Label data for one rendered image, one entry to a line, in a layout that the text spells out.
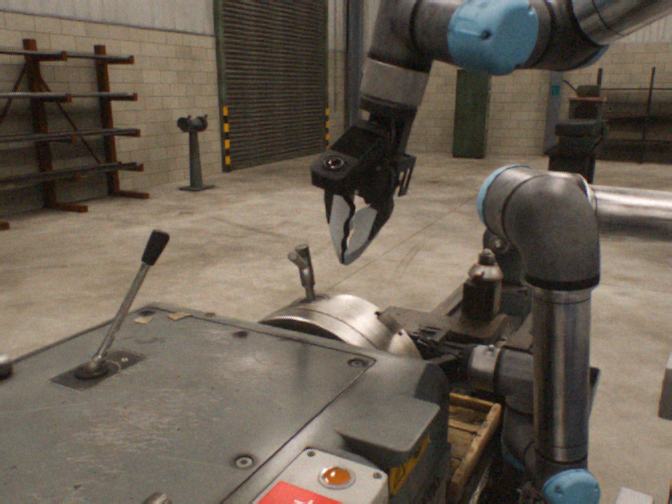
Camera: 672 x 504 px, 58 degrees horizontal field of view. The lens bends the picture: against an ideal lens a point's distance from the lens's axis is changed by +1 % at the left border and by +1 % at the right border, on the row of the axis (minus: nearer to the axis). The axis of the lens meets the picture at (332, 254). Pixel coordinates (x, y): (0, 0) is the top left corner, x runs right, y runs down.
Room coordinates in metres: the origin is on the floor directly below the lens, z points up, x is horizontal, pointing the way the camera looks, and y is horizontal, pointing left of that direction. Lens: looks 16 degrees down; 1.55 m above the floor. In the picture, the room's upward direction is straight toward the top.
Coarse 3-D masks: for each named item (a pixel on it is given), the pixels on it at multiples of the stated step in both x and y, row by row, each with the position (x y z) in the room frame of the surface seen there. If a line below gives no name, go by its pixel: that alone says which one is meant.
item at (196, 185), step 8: (184, 120) 9.24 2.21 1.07; (192, 120) 9.35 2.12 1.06; (200, 120) 9.55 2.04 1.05; (184, 128) 9.24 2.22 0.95; (192, 128) 9.33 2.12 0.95; (200, 128) 9.33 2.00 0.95; (192, 136) 9.37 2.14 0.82; (192, 144) 9.37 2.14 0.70; (192, 152) 9.36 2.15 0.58; (192, 160) 9.36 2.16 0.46; (192, 168) 9.36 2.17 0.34; (200, 168) 9.41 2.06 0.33; (192, 176) 9.35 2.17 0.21; (200, 176) 9.39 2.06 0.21; (192, 184) 9.35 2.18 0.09; (200, 184) 9.38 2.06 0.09
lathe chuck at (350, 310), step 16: (288, 304) 0.88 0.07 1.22; (304, 304) 0.85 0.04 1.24; (320, 304) 0.84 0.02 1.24; (336, 304) 0.84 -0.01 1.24; (352, 304) 0.85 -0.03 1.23; (368, 304) 0.86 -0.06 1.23; (352, 320) 0.80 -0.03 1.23; (368, 320) 0.82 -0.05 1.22; (368, 336) 0.78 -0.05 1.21; (384, 336) 0.80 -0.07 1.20; (400, 336) 0.82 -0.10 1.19; (400, 352) 0.79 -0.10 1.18; (416, 352) 0.82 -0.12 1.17
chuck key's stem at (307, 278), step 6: (300, 246) 0.87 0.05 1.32; (306, 246) 0.87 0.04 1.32; (300, 252) 0.86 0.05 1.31; (306, 252) 0.87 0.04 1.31; (300, 270) 0.87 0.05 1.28; (306, 270) 0.86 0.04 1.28; (312, 270) 0.87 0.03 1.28; (300, 276) 0.87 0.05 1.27; (306, 276) 0.86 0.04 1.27; (312, 276) 0.87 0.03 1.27; (306, 282) 0.86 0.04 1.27; (312, 282) 0.86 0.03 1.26; (306, 288) 0.86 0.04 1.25; (312, 288) 0.87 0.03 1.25; (306, 294) 0.87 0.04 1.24; (312, 294) 0.86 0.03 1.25; (312, 300) 0.86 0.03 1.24
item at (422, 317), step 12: (384, 312) 1.50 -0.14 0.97; (396, 312) 1.50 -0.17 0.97; (408, 312) 1.50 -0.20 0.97; (420, 312) 1.50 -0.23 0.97; (408, 324) 1.42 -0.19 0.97; (420, 324) 1.42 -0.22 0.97; (432, 324) 1.42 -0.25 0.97; (444, 324) 1.42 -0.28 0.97; (504, 336) 1.34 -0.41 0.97; (516, 336) 1.35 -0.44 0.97; (528, 336) 1.36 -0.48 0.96; (504, 348) 1.29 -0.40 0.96; (516, 348) 1.28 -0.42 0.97; (528, 348) 1.28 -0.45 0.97
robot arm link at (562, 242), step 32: (544, 192) 0.80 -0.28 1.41; (576, 192) 0.80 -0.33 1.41; (512, 224) 0.81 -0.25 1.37; (544, 224) 0.77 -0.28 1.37; (576, 224) 0.76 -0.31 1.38; (544, 256) 0.76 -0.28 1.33; (576, 256) 0.75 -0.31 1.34; (544, 288) 0.76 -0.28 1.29; (576, 288) 0.74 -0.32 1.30; (544, 320) 0.77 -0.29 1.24; (576, 320) 0.75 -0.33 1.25; (544, 352) 0.77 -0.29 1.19; (576, 352) 0.75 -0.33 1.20; (544, 384) 0.77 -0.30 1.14; (576, 384) 0.76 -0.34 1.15; (544, 416) 0.77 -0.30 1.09; (576, 416) 0.76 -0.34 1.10; (544, 448) 0.77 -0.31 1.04; (576, 448) 0.76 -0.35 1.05; (544, 480) 0.77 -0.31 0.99; (576, 480) 0.74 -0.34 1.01
